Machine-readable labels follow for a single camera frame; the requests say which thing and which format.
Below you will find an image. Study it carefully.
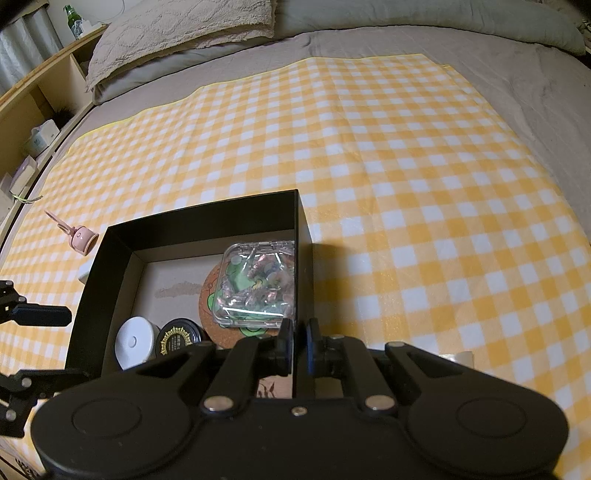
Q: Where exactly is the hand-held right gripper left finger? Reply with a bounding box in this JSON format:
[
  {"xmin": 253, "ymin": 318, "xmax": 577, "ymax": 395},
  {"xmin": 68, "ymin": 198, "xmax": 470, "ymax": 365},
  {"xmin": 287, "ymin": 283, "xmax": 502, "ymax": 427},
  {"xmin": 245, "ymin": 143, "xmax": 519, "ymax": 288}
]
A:
[{"xmin": 139, "ymin": 318, "xmax": 296, "ymax": 412}]

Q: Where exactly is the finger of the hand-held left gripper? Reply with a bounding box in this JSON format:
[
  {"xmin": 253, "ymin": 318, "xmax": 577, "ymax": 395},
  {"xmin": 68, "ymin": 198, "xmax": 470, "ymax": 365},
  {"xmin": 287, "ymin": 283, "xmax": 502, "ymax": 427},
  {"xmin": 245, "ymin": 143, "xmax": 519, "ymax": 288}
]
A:
[
  {"xmin": 0, "ymin": 369, "xmax": 89, "ymax": 439},
  {"xmin": 0, "ymin": 279, "xmax": 73, "ymax": 327}
]

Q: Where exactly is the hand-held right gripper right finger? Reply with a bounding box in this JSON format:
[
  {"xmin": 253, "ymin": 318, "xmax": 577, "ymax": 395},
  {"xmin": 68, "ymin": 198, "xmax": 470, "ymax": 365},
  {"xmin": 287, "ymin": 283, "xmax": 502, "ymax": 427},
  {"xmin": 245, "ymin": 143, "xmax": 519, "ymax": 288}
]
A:
[{"xmin": 305, "ymin": 318, "xmax": 465, "ymax": 412}]

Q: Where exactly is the clear plastic box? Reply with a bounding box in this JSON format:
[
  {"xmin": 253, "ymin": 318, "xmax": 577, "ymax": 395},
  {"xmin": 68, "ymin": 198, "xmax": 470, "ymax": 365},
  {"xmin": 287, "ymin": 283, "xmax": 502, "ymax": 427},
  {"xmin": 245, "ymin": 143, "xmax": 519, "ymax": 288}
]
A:
[{"xmin": 213, "ymin": 240, "xmax": 296, "ymax": 329}]

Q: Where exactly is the black cardboard box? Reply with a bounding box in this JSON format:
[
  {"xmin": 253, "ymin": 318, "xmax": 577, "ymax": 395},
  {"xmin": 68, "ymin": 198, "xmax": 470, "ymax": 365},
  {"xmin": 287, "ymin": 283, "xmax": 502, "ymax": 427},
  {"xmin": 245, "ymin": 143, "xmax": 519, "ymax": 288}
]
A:
[{"xmin": 65, "ymin": 189, "xmax": 315, "ymax": 402}]

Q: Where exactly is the cork coaster green print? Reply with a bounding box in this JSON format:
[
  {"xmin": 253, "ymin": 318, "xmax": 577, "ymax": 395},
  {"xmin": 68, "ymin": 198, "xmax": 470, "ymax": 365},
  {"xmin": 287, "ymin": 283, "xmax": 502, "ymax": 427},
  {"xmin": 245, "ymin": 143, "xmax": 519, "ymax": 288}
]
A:
[{"xmin": 202, "ymin": 263, "xmax": 283, "ymax": 352}]

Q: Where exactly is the black round tin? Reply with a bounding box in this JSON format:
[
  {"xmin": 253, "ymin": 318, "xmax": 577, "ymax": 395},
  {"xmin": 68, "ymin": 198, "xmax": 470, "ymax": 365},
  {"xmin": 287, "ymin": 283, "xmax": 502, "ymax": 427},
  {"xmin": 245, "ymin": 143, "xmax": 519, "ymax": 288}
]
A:
[{"xmin": 154, "ymin": 318, "xmax": 206, "ymax": 357}]

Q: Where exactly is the small pink gadget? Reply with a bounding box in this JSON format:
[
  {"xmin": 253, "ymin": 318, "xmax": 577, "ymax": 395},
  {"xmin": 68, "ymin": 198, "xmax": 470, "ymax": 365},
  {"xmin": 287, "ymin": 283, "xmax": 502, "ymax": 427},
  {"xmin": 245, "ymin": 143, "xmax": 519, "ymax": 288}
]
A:
[{"xmin": 45, "ymin": 210, "xmax": 99, "ymax": 254}]

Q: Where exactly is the white pink book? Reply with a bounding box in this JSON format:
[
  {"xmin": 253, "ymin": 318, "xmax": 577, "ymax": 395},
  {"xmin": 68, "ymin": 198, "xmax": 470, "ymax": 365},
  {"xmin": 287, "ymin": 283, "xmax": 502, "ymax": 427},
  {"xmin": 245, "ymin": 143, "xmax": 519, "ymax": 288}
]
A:
[{"xmin": 9, "ymin": 156, "xmax": 40, "ymax": 195}]

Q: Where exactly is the white tissue box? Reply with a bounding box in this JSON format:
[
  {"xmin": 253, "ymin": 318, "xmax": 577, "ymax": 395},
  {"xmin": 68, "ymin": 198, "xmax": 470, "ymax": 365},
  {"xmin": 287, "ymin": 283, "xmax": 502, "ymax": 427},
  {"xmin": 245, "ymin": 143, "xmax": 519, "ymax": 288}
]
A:
[{"xmin": 25, "ymin": 119, "xmax": 60, "ymax": 155}]

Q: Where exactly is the yellow checkered cloth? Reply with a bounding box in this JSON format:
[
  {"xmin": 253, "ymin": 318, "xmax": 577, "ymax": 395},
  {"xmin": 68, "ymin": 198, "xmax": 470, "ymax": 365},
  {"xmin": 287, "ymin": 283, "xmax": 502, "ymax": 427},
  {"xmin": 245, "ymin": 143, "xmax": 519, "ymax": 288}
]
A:
[{"xmin": 0, "ymin": 54, "xmax": 591, "ymax": 480}]

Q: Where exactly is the light wood bedside shelf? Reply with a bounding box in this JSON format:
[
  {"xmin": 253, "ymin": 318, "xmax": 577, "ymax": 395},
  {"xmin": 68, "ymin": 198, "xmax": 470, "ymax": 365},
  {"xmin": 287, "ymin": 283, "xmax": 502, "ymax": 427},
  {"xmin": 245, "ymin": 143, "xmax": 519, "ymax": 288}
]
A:
[{"xmin": 0, "ymin": 0, "xmax": 109, "ymax": 241}]

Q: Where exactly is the grey curtain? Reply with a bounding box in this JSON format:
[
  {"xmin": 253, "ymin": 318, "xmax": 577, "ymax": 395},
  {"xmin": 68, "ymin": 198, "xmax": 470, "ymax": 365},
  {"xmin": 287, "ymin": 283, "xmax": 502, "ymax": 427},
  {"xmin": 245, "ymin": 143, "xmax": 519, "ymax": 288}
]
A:
[{"xmin": 0, "ymin": 7, "xmax": 62, "ymax": 93}]

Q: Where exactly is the green glass bottle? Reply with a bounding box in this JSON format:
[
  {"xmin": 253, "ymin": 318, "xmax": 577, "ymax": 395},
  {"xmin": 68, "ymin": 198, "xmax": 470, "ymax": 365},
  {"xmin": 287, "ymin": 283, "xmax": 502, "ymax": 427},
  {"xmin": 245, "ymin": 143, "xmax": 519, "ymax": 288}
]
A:
[{"xmin": 62, "ymin": 4, "xmax": 80, "ymax": 38}]

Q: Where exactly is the beige textured pillow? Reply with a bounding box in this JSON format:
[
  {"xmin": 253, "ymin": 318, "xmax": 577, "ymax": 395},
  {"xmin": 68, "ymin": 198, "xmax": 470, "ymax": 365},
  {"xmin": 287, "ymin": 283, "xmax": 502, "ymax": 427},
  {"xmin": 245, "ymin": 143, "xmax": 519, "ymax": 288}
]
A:
[{"xmin": 85, "ymin": 0, "xmax": 278, "ymax": 104}]

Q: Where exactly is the grey bed sheet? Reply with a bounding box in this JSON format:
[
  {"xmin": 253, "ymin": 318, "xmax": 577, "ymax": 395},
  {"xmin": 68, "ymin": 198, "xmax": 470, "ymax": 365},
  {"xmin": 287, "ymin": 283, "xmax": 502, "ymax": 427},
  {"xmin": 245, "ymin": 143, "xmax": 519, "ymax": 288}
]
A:
[{"xmin": 0, "ymin": 18, "xmax": 591, "ymax": 241}]

